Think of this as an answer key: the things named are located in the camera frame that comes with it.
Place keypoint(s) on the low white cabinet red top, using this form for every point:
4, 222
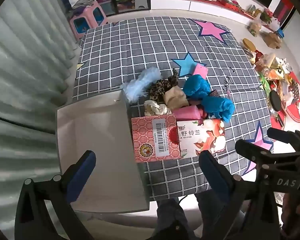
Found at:
195, 5

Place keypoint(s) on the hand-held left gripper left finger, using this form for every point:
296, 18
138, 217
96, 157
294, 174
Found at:
83, 166

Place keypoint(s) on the beige knitted cloth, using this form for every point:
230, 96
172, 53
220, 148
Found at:
175, 97

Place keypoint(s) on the pink patterned tissue box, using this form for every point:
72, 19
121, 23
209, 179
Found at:
150, 140

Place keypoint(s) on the pink plastic stool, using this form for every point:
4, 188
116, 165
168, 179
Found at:
86, 22

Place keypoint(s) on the person's right hand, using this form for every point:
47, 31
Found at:
296, 210

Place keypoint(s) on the grey checked star blanket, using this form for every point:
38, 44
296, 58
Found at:
140, 45

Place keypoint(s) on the white floral tissue box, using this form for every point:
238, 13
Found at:
202, 137

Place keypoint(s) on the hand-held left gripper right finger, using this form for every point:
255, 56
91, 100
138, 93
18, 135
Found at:
212, 171

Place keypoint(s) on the pale green curtain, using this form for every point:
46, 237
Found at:
27, 67

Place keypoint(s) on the white storage box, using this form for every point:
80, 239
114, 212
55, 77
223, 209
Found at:
95, 140

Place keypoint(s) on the cream polka dot scrunchie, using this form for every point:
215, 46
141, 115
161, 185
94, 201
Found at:
155, 108

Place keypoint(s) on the light blue feather puff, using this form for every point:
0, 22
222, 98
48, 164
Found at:
140, 85

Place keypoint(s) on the round wooden lid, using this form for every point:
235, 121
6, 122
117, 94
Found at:
250, 45

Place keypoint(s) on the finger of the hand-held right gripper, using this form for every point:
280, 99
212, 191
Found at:
251, 148
283, 135

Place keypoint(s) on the small white step stool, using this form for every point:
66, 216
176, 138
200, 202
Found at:
140, 2

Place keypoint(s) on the leopard print scrunchie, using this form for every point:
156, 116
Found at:
158, 87

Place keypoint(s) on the brown cardboard box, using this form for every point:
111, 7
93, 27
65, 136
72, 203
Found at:
272, 40

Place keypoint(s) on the pink knitted cloth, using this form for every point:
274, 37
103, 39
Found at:
186, 112

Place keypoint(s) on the red round tray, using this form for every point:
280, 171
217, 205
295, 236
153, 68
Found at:
296, 105

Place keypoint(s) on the black round pan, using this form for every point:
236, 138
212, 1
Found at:
275, 101

